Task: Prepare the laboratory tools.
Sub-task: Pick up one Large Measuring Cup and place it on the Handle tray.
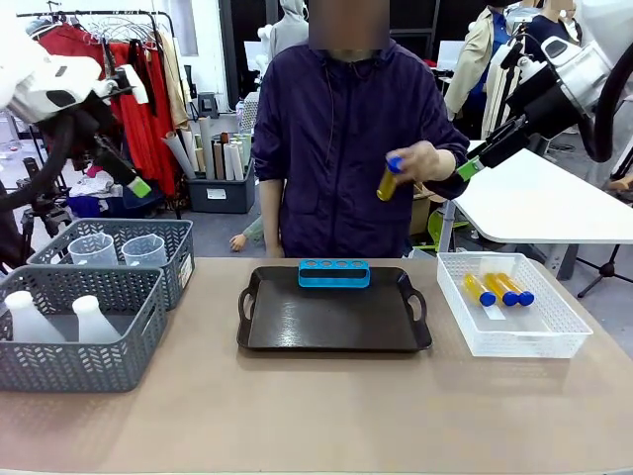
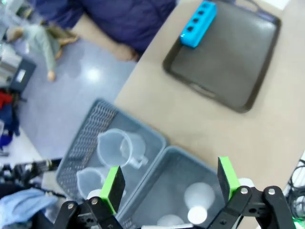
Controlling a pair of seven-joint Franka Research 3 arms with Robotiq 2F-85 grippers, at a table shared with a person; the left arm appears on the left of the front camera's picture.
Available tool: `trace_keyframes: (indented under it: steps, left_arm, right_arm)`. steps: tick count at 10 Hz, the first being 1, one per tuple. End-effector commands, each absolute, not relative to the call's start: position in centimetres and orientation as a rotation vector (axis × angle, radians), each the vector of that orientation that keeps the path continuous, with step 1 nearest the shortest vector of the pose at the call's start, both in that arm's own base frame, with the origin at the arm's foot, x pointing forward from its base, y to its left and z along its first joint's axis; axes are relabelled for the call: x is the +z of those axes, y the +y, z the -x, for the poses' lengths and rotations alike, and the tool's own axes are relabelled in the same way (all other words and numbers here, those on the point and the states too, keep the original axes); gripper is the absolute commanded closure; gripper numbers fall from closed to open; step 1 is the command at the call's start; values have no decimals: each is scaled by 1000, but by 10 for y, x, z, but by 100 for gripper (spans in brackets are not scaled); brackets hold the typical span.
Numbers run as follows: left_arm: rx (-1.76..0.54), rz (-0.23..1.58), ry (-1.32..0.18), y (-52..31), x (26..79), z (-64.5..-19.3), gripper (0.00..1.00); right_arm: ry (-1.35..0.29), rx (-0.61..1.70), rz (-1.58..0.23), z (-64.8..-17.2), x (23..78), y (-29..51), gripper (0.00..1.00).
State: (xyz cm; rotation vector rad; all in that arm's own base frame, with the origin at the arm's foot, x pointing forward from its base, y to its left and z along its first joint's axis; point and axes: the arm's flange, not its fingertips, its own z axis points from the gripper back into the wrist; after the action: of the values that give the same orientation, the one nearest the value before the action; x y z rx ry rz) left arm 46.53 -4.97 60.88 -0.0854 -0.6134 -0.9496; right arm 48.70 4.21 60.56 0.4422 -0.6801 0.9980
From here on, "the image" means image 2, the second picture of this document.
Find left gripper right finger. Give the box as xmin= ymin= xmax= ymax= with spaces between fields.
xmin=209 ymin=156 xmax=295 ymax=229

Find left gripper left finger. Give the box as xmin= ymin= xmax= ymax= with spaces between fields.
xmin=53 ymin=165 xmax=127 ymax=229

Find clear plastic measuring beaker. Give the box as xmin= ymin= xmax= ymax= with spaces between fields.
xmin=76 ymin=166 xmax=112 ymax=201
xmin=97 ymin=128 xmax=150 ymax=169

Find white plastic conical flask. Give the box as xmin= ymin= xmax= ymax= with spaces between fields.
xmin=183 ymin=182 xmax=216 ymax=225
xmin=156 ymin=214 xmax=185 ymax=226

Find grey basket herringbone holes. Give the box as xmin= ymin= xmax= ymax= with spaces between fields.
xmin=56 ymin=98 xmax=167 ymax=215
xmin=115 ymin=146 xmax=227 ymax=229

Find light blue cloth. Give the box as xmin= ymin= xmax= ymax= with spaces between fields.
xmin=0 ymin=188 xmax=59 ymax=227

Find dark brown serving tray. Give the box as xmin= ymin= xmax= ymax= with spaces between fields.
xmin=163 ymin=0 xmax=282 ymax=114

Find blue hanging garment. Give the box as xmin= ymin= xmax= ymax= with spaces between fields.
xmin=0 ymin=104 xmax=21 ymax=149

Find blue test tube rack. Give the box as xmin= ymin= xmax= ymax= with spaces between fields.
xmin=179 ymin=0 xmax=217 ymax=48

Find red hanging garment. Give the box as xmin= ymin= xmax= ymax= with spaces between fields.
xmin=0 ymin=89 xmax=18 ymax=108

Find dark grey storage box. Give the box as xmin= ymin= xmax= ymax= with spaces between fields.
xmin=8 ymin=58 xmax=37 ymax=93

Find child mannequin green clothes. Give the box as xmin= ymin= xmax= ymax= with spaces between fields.
xmin=6 ymin=22 xmax=78 ymax=83

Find silver equipment case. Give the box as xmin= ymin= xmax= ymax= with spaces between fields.
xmin=0 ymin=44 xmax=23 ymax=83

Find person in navy jacket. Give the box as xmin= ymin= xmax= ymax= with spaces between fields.
xmin=35 ymin=0 xmax=178 ymax=62

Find black cable bundle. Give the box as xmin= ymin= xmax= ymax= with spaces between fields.
xmin=285 ymin=157 xmax=305 ymax=222

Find black camera tripod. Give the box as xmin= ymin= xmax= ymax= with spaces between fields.
xmin=0 ymin=158 xmax=64 ymax=191

